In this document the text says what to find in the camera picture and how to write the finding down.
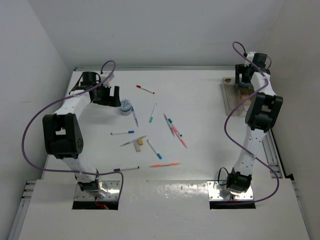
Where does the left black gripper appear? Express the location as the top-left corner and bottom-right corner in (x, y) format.
(93, 83), (120, 107)

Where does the blue white tape roll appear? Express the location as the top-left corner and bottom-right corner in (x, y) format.
(119, 98), (132, 116)

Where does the blue clear pen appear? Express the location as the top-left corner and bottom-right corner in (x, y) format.
(131, 106), (139, 128)

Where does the green clear pen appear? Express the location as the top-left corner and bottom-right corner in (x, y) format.
(120, 135), (147, 147)

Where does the pink highlighter pen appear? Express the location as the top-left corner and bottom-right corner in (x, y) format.
(174, 132), (188, 149)

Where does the orange highlighter pen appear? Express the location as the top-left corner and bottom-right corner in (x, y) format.
(149, 162), (181, 168)

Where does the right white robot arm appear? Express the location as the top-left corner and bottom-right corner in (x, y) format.
(226, 52), (284, 193)

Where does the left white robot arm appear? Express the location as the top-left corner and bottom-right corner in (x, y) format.
(42, 71), (121, 200)

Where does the clear acrylic organizer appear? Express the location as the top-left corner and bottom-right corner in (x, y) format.
(220, 77), (254, 116)

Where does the red capped white marker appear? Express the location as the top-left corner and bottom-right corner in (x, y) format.
(136, 85), (155, 95)

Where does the blue capped marker horizontal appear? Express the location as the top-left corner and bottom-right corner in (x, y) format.
(110, 130), (135, 136)

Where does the teal capped marker left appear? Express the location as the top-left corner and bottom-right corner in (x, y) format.
(148, 103), (158, 123)

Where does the teal capped marker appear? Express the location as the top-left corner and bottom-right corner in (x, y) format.
(168, 118), (183, 137)
(148, 103), (158, 123)

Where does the yellow eraser block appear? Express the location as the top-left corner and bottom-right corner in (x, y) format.
(137, 137), (144, 146)

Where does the beige eraser stick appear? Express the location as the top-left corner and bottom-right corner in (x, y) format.
(134, 142), (141, 152)

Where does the blue capped marker diagonal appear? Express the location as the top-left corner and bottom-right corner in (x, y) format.
(147, 139), (162, 160)

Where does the teal capped marker right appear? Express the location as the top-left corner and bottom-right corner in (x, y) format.
(168, 118), (183, 137)

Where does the purple capped marker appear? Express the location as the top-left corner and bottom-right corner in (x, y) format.
(113, 166), (140, 172)

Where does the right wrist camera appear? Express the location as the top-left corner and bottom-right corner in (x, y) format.
(246, 51), (257, 63)

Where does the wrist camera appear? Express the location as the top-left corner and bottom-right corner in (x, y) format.
(100, 72), (115, 87)
(246, 51), (257, 63)

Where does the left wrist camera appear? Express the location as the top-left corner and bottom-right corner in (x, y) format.
(100, 72), (115, 87)

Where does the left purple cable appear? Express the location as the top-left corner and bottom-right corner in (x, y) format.
(21, 60), (124, 195)

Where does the purple cable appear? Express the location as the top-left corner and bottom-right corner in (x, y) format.
(21, 60), (124, 195)
(223, 41), (280, 204)

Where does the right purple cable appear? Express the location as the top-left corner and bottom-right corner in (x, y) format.
(223, 41), (280, 204)

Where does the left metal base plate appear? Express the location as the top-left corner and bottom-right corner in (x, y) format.
(73, 180), (121, 202)

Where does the metal base plate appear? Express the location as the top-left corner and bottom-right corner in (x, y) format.
(73, 180), (121, 202)
(207, 180), (254, 203)

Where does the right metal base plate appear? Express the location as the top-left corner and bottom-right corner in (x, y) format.
(207, 180), (254, 203)

